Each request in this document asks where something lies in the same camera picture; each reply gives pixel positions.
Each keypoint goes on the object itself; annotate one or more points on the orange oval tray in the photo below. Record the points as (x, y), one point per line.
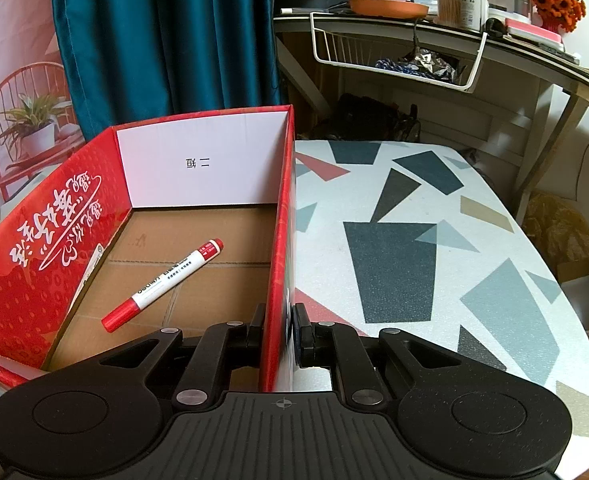
(403, 10)

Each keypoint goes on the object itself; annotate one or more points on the blue curtain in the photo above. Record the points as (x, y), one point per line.
(131, 60)

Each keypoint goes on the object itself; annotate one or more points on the cotton swab container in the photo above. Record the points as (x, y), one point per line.
(448, 13)

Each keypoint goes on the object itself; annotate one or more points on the red white marker pen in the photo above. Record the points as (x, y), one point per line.
(169, 279)

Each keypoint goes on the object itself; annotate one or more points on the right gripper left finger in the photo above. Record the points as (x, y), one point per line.
(223, 348)

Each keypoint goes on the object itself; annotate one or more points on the cluttered white desk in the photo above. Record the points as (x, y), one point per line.
(513, 104)

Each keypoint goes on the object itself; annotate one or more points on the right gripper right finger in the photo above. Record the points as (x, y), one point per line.
(338, 348)

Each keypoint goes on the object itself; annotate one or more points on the red strawberry cardboard box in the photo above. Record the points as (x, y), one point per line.
(126, 207)

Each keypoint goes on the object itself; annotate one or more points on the geometric patterned table cover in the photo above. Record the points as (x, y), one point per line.
(406, 235)

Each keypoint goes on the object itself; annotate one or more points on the printed room backdrop cloth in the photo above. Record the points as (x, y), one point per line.
(38, 126)

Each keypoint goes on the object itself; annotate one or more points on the orange flowers red vase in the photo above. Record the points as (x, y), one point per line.
(560, 15)

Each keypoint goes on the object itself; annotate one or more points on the pink book stack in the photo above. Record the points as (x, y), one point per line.
(532, 33)

